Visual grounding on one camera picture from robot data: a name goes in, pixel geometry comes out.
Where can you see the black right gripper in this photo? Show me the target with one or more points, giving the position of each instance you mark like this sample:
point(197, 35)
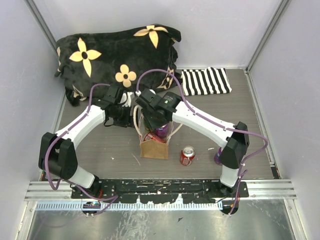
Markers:
point(152, 125)

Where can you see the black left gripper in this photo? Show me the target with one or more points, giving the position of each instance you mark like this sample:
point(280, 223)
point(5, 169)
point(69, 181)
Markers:
point(125, 122)

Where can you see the purple Fanta can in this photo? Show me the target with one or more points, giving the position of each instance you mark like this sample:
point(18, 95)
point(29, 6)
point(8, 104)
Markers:
point(162, 131)
point(217, 157)

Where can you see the red coca-cola can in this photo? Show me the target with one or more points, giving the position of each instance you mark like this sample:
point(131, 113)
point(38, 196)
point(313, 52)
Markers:
point(154, 137)
point(187, 155)

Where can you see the watermelon print jute bag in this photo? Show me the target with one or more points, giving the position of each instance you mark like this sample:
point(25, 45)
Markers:
point(150, 148)

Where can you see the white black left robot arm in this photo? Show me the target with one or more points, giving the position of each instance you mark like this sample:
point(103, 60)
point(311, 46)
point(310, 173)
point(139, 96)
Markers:
point(57, 156)

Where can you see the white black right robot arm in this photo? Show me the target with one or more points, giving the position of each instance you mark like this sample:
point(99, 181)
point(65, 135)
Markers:
point(232, 139)

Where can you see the black floral plush blanket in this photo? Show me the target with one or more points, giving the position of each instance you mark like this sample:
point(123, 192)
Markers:
point(139, 58)

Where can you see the black white striped cloth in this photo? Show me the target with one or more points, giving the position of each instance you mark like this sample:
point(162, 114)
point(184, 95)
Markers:
point(208, 81)

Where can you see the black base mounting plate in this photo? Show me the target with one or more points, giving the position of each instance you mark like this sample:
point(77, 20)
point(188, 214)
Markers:
point(160, 191)

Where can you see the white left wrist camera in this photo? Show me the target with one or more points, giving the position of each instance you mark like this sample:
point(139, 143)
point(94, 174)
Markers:
point(127, 98)

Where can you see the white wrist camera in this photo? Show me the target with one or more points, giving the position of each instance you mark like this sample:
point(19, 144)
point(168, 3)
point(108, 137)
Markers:
point(127, 98)
point(146, 93)

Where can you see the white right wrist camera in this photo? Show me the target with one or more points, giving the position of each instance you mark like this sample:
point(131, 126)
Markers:
point(146, 93)

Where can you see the aluminium front rail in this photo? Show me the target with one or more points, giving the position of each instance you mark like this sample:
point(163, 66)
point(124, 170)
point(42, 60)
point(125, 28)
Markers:
point(68, 198)

